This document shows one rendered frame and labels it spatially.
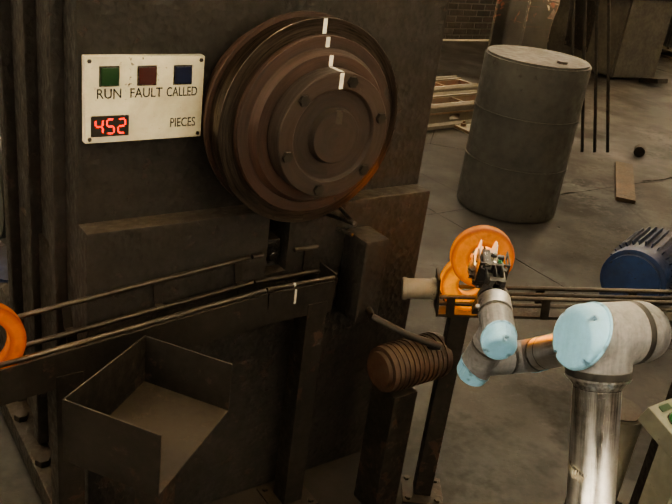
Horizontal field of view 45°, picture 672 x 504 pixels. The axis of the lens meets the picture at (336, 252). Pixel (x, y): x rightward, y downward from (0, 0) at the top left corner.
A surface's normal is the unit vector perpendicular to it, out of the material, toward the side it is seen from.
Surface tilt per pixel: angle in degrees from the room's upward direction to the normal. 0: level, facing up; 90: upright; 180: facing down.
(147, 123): 90
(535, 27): 90
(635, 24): 90
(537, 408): 0
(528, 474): 0
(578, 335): 80
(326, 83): 90
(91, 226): 0
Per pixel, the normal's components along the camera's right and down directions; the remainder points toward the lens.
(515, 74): -0.55, 0.29
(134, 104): 0.55, 0.41
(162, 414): 0.09, -0.87
